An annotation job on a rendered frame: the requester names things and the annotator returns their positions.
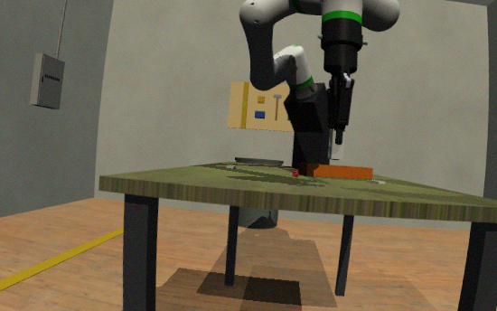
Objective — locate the orange three-compartment bin rack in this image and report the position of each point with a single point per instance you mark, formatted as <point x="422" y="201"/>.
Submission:
<point x="335" y="171"/>

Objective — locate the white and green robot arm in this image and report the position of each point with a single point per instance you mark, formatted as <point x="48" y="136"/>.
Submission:
<point x="341" y="24"/>

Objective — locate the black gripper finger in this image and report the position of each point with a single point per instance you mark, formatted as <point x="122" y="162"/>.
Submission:
<point x="341" y="115"/>
<point x="330" y="113"/>

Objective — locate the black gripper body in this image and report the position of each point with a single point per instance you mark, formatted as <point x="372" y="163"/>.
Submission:
<point x="340" y="58"/>

